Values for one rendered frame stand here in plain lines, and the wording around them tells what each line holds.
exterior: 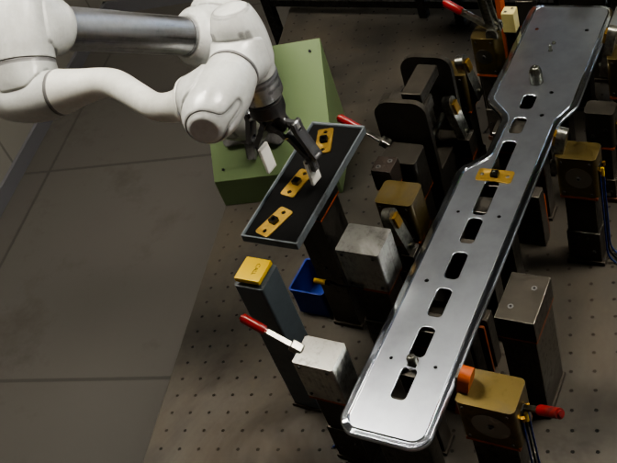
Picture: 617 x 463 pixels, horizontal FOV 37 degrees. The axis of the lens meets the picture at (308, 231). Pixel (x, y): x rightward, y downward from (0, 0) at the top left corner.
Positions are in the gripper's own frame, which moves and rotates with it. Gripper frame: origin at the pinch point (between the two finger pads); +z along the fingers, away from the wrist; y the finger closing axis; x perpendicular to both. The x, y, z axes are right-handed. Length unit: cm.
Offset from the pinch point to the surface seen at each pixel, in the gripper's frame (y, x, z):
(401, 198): 19.4, 9.6, 12.0
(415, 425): 47, -35, 20
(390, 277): 25.0, -7.0, 17.9
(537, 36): 18, 80, 20
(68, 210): -202, 43, 121
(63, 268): -177, 16, 121
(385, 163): 11.3, 16.8, 10.0
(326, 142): -0.7, 13.2, 3.8
